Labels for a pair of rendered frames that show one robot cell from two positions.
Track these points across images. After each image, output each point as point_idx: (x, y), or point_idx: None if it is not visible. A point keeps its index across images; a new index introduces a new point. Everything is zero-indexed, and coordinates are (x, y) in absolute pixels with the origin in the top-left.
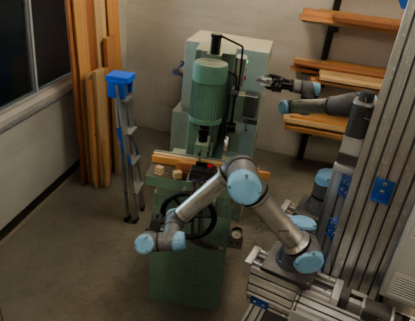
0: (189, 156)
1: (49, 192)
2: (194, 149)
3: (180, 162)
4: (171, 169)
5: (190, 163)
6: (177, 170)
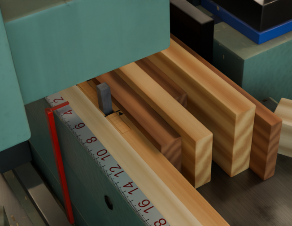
0: (114, 152)
1: None
2: (169, 3)
3: (254, 108)
4: (269, 214)
5: (211, 71)
6: (291, 121)
